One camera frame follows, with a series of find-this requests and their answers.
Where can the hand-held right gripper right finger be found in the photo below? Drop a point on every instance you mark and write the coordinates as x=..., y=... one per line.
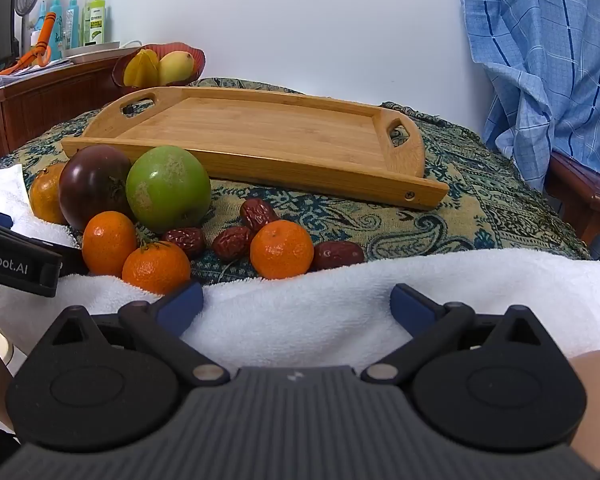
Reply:
x=411, y=307

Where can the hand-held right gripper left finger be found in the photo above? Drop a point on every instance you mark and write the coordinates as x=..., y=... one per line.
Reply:
x=180, y=307

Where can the small mandarin with stem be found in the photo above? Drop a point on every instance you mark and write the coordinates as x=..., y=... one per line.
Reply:
x=156, y=267

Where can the large dull orange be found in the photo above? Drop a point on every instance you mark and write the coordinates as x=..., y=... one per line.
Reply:
x=45, y=195

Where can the red date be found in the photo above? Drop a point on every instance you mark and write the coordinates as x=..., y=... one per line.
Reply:
x=257, y=212
x=232, y=242
x=185, y=240
x=337, y=255

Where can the dark purple tomato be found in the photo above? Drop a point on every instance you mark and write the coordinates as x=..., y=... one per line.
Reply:
x=92, y=185

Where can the bright orange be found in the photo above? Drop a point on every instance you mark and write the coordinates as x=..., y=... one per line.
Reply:
x=281, y=249

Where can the green apple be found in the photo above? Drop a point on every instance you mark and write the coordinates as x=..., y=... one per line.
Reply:
x=167, y=187

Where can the wooden serving tray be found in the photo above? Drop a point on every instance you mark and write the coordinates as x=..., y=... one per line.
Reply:
x=260, y=130

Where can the white towel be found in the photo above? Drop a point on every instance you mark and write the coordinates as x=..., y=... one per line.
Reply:
x=305, y=310

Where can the wooden cabinet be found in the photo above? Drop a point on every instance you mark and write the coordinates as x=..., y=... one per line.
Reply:
x=40, y=110

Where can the paisley patterned blanket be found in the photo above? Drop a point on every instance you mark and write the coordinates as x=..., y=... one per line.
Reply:
x=480, y=200

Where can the stack of papers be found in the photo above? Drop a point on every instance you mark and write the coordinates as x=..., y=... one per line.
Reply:
x=15, y=77

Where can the white plastic tray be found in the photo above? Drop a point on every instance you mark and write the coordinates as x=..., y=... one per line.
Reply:
x=92, y=52

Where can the teal spray bottle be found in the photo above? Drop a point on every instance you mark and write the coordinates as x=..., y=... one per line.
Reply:
x=72, y=22
x=56, y=25

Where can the small blue spray bottle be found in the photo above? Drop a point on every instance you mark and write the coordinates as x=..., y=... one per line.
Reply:
x=41, y=17

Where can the wooden chair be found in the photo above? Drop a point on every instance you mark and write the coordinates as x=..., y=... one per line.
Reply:
x=585, y=195

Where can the person's right leg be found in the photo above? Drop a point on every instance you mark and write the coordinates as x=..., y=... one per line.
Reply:
x=597, y=400

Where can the yellow starfruit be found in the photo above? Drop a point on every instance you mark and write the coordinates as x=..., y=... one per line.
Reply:
x=141, y=67

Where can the green white label bottle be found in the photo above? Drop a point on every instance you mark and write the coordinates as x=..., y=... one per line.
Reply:
x=96, y=20

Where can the yellow mango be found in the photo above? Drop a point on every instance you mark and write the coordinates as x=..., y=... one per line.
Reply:
x=176, y=67

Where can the red fruit bowl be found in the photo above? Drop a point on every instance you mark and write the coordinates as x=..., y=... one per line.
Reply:
x=195, y=57

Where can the blue checked cloth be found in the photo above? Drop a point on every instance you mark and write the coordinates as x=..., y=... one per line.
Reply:
x=545, y=60

